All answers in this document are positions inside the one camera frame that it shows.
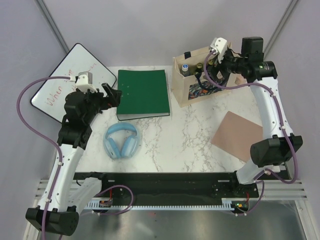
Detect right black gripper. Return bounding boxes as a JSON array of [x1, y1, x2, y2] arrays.
[[202, 48, 247, 86]]

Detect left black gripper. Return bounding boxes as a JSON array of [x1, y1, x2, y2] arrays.
[[80, 82, 122, 124]]

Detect beige canvas tote bag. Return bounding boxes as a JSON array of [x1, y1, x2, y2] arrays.
[[171, 47, 228, 108]]

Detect Pocari Sweat water bottle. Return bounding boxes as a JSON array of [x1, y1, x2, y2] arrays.
[[180, 64, 190, 77]]

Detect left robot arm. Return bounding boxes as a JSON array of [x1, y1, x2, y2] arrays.
[[25, 83, 122, 237]]

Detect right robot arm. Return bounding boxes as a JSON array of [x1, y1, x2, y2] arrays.
[[203, 36, 303, 197]]

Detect green glass bottle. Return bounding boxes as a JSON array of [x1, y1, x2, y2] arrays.
[[194, 62, 203, 75]]

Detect blue headphones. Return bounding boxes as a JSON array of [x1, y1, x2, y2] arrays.
[[102, 122, 141, 160]]

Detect white whiteboard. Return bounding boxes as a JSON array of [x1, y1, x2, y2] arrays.
[[30, 43, 117, 122]]

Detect pink board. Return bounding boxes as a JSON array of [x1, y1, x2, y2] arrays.
[[211, 111, 263, 163]]

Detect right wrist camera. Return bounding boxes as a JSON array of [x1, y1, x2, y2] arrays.
[[209, 37, 228, 64]]

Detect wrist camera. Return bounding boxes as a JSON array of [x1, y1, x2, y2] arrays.
[[209, 37, 228, 64], [69, 71, 98, 93]]

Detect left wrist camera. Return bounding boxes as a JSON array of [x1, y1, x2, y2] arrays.
[[69, 71, 98, 93]]

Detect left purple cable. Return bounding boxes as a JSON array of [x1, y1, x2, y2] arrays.
[[16, 76, 72, 240]]

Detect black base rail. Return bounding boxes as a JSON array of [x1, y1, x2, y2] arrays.
[[74, 172, 259, 207]]

